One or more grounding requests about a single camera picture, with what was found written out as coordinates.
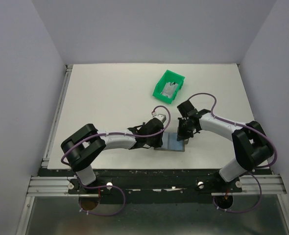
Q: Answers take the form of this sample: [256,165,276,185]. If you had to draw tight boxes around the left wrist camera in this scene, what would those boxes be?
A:
[152,112,167,123]

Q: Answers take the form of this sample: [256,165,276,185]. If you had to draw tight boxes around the aluminium rail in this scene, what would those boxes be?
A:
[26,175,287,197]
[40,64,73,168]

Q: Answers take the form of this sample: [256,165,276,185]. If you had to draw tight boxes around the aluminium left side rail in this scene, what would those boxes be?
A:
[40,64,73,168]

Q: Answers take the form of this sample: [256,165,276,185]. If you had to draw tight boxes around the green plastic bin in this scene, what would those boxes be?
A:
[152,70,185,104]

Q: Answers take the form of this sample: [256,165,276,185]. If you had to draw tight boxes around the cards in green bin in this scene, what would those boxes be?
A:
[161,82,178,98]

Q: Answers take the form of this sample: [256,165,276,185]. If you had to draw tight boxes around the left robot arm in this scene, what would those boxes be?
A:
[61,115,166,193]

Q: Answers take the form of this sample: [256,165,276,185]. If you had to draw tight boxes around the aluminium front rail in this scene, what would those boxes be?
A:
[26,175,287,197]

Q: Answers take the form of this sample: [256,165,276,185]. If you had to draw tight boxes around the grey card holder wallet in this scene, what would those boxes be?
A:
[154,132,189,152]

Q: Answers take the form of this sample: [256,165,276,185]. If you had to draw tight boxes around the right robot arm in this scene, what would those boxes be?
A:
[177,100,274,192]

